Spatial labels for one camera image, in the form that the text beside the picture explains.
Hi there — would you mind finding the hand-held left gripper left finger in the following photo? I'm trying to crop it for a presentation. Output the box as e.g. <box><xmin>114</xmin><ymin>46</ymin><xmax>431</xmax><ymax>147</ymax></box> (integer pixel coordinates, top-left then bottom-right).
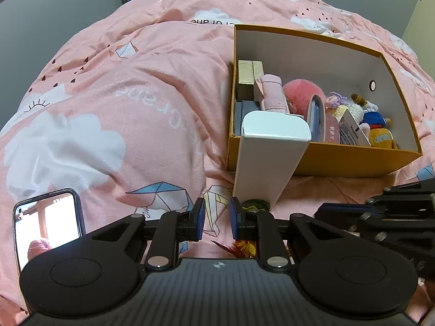
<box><xmin>82</xmin><ymin>198</ymin><xmax>206</xmax><ymax>272</ymax></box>

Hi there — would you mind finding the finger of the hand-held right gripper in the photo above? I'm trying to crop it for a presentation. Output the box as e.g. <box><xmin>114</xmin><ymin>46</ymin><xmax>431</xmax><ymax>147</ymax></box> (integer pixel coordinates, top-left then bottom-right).
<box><xmin>367</xmin><ymin>178</ymin><xmax>435</xmax><ymax>213</ymax></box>
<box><xmin>314</xmin><ymin>203</ymin><xmax>422</xmax><ymax>272</ymax></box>

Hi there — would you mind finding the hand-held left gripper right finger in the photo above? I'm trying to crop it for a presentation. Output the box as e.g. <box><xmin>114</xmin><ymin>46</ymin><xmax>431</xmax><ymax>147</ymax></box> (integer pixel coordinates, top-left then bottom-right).
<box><xmin>229</xmin><ymin>197</ymin><xmax>364</xmax><ymax>272</ymax></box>

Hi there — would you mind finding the orange cardboard box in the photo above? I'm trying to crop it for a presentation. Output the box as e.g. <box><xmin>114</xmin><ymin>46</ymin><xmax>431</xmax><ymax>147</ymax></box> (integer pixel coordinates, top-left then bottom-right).
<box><xmin>226</xmin><ymin>24</ymin><xmax>423</xmax><ymax>178</ymax></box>

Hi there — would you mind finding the tall white carton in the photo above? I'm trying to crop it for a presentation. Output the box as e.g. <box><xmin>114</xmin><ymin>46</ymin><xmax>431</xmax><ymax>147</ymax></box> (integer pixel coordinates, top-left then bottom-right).
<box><xmin>233</xmin><ymin>110</ymin><xmax>312</xmax><ymax>211</ymax></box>

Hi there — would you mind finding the yellow plush toy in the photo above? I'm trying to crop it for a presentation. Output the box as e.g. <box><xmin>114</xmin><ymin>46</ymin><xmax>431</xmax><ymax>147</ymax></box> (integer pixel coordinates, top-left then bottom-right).
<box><xmin>369</xmin><ymin>127</ymin><xmax>398</xmax><ymax>149</ymax></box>

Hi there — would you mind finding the pink printed packet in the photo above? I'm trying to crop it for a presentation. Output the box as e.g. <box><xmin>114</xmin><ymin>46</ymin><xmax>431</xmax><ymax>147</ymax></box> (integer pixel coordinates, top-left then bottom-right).
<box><xmin>323</xmin><ymin>115</ymin><xmax>341</xmax><ymax>144</ymax></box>

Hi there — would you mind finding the white labelled small box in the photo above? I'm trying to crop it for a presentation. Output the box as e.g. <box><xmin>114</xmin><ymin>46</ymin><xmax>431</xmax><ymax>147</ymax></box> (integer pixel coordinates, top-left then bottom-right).
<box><xmin>338</xmin><ymin>109</ymin><xmax>372</xmax><ymax>147</ymax></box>

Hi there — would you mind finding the blue-dressed crochet doll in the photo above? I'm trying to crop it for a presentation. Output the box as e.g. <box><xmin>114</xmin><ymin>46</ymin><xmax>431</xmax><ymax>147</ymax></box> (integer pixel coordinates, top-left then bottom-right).
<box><xmin>350</xmin><ymin>93</ymin><xmax>392</xmax><ymax>136</ymax></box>

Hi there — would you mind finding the round pink patterned mirror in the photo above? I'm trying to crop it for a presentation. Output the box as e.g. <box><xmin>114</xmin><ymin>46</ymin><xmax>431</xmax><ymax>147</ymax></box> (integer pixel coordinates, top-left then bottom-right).
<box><xmin>307</xmin><ymin>94</ymin><xmax>328</xmax><ymax>141</ymax></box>

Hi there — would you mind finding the dark grey box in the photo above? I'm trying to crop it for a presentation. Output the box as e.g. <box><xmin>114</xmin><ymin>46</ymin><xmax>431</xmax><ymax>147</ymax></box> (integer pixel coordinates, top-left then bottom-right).
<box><xmin>234</xmin><ymin>100</ymin><xmax>262</xmax><ymax>136</ymax></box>

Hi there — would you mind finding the purple-haired crochet doll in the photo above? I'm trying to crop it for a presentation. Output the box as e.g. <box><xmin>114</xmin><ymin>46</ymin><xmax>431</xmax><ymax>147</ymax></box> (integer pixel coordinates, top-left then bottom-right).
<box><xmin>325</xmin><ymin>91</ymin><xmax>349</xmax><ymax>119</ymax></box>

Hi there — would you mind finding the pink fluffy plush ball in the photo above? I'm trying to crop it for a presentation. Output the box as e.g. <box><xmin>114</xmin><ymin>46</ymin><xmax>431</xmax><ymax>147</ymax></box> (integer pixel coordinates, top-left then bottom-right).
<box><xmin>283</xmin><ymin>79</ymin><xmax>326</xmax><ymax>121</ymax></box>

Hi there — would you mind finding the pink pouch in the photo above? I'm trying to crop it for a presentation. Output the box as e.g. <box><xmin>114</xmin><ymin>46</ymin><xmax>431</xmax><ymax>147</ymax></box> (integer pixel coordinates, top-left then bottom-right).
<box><xmin>253</xmin><ymin>74</ymin><xmax>291</xmax><ymax>114</ymax></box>

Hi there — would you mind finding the gold box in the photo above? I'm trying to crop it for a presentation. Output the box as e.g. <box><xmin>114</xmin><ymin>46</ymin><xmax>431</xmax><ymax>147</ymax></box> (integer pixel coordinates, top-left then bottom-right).
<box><xmin>237</xmin><ymin>59</ymin><xmax>265</xmax><ymax>101</ymax></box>

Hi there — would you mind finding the red yellow feather shuttlecock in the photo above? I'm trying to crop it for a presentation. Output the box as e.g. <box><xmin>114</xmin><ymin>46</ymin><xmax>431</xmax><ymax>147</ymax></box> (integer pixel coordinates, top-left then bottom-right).
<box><xmin>211</xmin><ymin>200</ymin><xmax>271</xmax><ymax>259</ymax></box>

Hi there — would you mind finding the pink printed blanket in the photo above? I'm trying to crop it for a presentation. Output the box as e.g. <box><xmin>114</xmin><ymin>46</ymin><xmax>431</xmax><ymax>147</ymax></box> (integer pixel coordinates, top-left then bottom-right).
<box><xmin>0</xmin><ymin>0</ymin><xmax>435</xmax><ymax>326</ymax></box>

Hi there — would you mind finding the black-rimmed smartphone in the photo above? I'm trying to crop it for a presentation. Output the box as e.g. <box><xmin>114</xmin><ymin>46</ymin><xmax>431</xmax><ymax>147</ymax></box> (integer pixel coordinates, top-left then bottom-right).
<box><xmin>12</xmin><ymin>188</ymin><xmax>87</xmax><ymax>272</ymax></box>

